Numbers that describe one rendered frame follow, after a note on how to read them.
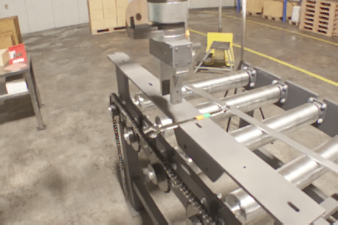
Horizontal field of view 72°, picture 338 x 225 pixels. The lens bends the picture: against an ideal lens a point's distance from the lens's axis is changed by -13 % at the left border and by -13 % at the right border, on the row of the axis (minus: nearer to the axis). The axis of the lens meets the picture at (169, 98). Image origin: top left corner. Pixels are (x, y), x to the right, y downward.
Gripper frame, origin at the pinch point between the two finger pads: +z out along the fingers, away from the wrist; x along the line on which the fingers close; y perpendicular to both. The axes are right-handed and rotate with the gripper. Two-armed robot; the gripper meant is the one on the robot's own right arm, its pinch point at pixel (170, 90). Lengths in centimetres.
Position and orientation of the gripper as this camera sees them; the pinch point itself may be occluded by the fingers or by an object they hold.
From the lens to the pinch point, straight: 65.3
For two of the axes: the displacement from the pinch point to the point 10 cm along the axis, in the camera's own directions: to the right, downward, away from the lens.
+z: 0.3, 9.0, 4.3
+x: -4.4, -3.8, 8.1
